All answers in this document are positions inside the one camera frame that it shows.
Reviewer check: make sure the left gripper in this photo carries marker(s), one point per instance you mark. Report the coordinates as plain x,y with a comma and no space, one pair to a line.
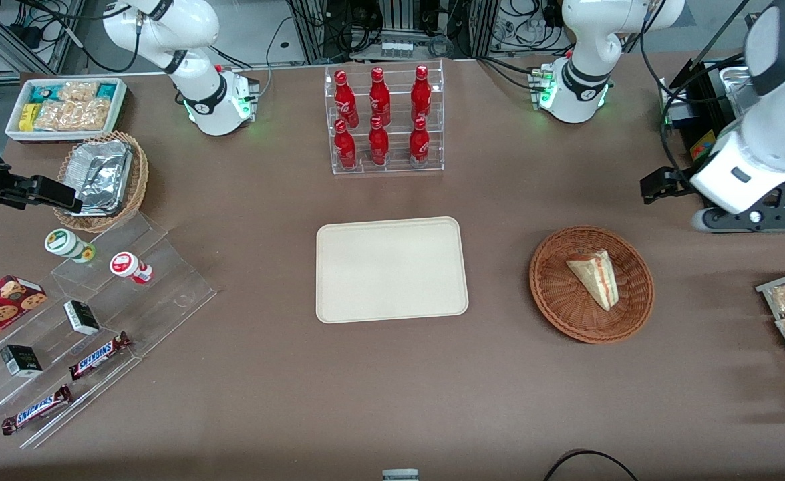
674,180

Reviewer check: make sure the triangle sandwich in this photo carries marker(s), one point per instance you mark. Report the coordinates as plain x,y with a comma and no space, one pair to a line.
596,275

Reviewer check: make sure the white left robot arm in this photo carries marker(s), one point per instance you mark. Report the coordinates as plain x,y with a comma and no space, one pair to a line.
586,40

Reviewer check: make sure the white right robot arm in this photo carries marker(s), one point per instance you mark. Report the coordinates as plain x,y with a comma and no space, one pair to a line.
198,87

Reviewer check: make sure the light wicker basket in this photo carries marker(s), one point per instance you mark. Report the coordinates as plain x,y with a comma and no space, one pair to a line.
139,180

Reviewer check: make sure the brown wicker basket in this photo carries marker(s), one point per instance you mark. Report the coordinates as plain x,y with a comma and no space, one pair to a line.
559,294

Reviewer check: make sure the beige plastic tray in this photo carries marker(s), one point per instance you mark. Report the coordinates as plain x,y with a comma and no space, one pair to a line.
392,270

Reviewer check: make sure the black food warmer machine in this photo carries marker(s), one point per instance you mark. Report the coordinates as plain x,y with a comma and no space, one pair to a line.
703,145

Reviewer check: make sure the green lid yogurt bottle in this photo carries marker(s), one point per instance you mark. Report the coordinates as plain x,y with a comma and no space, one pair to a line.
63,243

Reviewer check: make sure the aluminium foil container stack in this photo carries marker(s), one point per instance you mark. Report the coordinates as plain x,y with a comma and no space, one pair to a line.
98,174

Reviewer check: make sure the yellow snack packet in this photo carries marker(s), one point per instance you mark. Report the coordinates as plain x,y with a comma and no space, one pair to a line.
27,117

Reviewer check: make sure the large clear cracker bag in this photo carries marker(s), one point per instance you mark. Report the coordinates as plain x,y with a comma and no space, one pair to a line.
71,115

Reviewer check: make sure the teal snack packet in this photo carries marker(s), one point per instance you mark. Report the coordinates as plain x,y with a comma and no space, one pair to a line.
43,93
107,90

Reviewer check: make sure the small clear cracker bag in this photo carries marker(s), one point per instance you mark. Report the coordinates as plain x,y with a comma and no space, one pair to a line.
78,91

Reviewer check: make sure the red lid yogurt bottle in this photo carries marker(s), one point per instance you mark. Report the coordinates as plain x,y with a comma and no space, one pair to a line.
126,265

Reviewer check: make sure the steel warmer pan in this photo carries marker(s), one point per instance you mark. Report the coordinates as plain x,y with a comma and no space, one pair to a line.
733,79

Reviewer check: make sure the white snack bin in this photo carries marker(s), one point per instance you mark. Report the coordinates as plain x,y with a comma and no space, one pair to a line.
119,107

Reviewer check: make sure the small black green carton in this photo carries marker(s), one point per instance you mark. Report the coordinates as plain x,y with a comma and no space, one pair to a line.
21,361
81,317

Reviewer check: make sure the clear acrylic stepped stand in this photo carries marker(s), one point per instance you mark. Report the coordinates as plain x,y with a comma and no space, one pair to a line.
165,294

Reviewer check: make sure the snickers chocolate bar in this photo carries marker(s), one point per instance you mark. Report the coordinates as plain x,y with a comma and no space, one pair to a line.
98,355
37,409

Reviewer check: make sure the red cola bottle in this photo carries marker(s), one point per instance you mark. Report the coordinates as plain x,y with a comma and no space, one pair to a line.
421,97
345,148
379,99
379,145
419,145
345,100

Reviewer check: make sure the clear acrylic bottle rack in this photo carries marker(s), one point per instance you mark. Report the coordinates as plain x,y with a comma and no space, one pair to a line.
395,164

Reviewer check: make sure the white power strip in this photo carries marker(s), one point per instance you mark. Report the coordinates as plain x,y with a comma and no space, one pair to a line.
397,49

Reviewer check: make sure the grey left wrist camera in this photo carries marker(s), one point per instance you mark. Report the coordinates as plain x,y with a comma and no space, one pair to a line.
733,219

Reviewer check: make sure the aluminium frame rack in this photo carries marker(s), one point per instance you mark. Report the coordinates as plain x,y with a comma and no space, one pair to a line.
315,30

